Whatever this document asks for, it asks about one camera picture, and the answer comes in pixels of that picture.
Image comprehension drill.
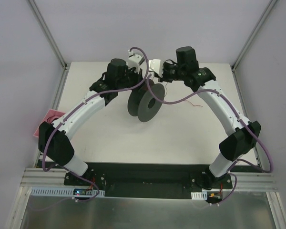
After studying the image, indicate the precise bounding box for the black cable spool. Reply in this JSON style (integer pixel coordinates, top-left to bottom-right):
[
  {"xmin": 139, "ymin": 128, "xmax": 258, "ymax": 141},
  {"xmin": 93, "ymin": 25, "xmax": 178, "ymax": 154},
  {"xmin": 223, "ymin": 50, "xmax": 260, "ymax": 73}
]
[{"xmin": 127, "ymin": 82, "xmax": 162, "ymax": 122}]

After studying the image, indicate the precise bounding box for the thin red wire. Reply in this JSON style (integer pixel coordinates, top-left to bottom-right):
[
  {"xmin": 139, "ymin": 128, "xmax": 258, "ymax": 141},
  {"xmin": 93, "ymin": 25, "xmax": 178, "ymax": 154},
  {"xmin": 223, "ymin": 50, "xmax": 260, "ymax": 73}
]
[{"xmin": 163, "ymin": 82, "xmax": 204, "ymax": 108}]

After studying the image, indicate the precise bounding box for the pink plastic box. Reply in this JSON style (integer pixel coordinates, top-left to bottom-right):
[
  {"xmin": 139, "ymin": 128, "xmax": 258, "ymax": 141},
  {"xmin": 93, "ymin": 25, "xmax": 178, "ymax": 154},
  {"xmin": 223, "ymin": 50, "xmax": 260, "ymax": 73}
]
[{"xmin": 42, "ymin": 109, "xmax": 65, "ymax": 124}]

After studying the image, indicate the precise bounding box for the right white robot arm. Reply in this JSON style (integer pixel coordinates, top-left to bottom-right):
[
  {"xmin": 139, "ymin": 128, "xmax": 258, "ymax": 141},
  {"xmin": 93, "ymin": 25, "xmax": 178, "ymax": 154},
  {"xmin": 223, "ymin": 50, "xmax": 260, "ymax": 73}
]
[{"xmin": 160, "ymin": 46, "xmax": 261, "ymax": 190}]

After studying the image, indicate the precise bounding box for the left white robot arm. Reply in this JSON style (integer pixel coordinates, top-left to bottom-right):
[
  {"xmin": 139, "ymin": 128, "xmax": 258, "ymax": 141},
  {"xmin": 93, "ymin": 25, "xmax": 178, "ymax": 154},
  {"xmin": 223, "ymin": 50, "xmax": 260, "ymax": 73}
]
[{"xmin": 38, "ymin": 54, "xmax": 149, "ymax": 186}]

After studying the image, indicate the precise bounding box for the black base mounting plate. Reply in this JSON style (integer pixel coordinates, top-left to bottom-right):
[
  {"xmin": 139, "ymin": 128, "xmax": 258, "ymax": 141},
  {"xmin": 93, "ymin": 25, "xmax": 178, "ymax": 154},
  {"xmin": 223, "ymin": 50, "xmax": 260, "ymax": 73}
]
[{"xmin": 37, "ymin": 159, "xmax": 264, "ymax": 198}]

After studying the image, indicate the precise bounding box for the shiny metal sheet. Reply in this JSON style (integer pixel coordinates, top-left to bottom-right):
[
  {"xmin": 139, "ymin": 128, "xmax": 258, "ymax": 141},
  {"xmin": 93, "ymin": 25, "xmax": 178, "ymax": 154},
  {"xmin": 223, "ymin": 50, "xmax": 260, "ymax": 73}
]
[{"xmin": 6, "ymin": 187, "xmax": 286, "ymax": 229}]

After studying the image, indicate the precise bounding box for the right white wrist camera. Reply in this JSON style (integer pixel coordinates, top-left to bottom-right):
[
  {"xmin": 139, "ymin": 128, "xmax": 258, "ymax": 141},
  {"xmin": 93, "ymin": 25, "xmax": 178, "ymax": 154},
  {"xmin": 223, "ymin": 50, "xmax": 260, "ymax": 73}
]
[{"xmin": 148, "ymin": 59, "xmax": 164, "ymax": 78}]

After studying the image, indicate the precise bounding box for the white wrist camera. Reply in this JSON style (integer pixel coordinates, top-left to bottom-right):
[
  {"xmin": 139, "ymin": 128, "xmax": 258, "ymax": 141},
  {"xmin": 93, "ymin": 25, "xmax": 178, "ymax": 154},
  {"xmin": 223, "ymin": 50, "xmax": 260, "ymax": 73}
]
[
  {"xmin": 128, "ymin": 50, "xmax": 145, "ymax": 73},
  {"xmin": 148, "ymin": 59, "xmax": 164, "ymax": 78}
]

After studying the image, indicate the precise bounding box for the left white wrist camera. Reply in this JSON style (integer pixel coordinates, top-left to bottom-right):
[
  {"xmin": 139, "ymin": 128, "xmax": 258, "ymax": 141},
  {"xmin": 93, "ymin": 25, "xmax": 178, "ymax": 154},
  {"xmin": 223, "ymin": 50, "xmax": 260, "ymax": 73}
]
[{"xmin": 128, "ymin": 50, "xmax": 145, "ymax": 73}]

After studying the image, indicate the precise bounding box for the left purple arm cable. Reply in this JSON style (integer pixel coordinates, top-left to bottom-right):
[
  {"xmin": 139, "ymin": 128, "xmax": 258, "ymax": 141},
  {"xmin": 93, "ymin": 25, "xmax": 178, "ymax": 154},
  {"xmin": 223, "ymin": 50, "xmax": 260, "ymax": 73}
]
[{"xmin": 41, "ymin": 47, "xmax": 150, "ymax": 203}]

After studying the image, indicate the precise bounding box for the left aluminium frame post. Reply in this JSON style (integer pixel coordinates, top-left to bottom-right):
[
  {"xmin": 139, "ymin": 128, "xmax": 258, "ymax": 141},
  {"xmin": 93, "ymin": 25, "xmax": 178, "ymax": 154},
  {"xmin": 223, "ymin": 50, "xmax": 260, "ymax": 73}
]
[{"xmin": 26, "ymin": 0, "xmax": 68, "ymax": 70}]

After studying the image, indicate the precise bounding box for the aluminium frame post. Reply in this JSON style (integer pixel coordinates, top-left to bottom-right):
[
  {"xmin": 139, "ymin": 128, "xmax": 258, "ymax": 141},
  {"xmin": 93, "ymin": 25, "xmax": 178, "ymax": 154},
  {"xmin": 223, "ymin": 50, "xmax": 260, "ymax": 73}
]
[
  {"xmin": 26, "ymin": 0, "xmax": 68, "ymax": 70},
  {"xmin": 231, "ymin": 0, "xmax": 280, "ymax": 72}
]

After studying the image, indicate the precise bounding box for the right aluminium frame post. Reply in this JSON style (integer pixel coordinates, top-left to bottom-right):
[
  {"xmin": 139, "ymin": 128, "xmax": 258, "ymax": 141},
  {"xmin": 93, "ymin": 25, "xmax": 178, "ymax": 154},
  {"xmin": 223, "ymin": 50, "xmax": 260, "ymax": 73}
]
[{"xmin": 231, "ymin": 0, "xmax": 280, "ymax": 72}]

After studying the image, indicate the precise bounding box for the right white cable duct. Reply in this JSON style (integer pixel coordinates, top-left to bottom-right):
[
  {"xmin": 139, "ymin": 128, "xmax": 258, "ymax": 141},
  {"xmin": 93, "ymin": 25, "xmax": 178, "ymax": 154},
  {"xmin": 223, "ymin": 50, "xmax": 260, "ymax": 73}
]
[{"xmin": 191, "ymin": 191, "xmax": 208, "ymax": 200}]

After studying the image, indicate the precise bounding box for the white cable duct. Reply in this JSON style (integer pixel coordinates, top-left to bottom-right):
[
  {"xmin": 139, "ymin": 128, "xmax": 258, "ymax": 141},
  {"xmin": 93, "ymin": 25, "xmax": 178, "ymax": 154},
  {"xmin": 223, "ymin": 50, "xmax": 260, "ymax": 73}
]
[
  {"xmin": 31, "ymin": 187, "xmax": 105, "ymax": 198},
  {"xmin": 191, "ymin": 191, "xmax": 208, "ymax": 200}
]

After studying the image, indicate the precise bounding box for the front aluminium rail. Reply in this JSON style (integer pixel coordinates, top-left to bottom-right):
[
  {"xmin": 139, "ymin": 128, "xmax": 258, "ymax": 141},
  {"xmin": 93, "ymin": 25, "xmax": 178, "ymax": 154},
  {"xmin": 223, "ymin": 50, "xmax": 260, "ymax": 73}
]
[{"xmin": 20, "ymin": 168, "xmax": 71, "ymax": 186}]

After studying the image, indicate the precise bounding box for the left white cable duct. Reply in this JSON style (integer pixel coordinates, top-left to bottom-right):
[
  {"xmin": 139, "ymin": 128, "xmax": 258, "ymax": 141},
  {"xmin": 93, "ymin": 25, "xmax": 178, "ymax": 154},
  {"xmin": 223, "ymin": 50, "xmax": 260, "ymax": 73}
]
[{"xmin": 31, "ymin": 187, "xmax": 105, "ymax": 198}]

